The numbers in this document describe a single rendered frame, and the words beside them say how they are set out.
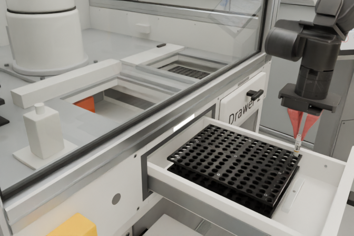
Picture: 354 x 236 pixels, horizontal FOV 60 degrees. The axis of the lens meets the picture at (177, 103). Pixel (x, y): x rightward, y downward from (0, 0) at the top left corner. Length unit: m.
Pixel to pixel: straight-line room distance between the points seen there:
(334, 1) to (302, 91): 0.16
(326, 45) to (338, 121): 1.00
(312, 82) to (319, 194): 0.24
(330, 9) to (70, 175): 0.48
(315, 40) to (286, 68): 1.77
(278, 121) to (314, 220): 1.90
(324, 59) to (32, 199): 0.50
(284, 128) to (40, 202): 2.20
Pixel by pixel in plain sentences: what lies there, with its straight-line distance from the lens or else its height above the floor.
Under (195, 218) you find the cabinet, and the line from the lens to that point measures 0.99.
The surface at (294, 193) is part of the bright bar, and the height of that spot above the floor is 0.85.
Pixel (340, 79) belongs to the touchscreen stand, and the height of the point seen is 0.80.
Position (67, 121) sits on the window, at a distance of 0.46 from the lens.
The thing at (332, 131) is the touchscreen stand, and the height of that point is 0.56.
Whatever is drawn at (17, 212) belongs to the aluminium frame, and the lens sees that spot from 0.45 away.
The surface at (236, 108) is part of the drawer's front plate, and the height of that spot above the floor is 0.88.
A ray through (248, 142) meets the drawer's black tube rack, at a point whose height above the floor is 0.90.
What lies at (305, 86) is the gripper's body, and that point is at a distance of 0.60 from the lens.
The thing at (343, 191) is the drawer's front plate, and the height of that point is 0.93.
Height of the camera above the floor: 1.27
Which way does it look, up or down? 26 degrees down
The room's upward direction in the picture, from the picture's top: 1 degrees clockwise
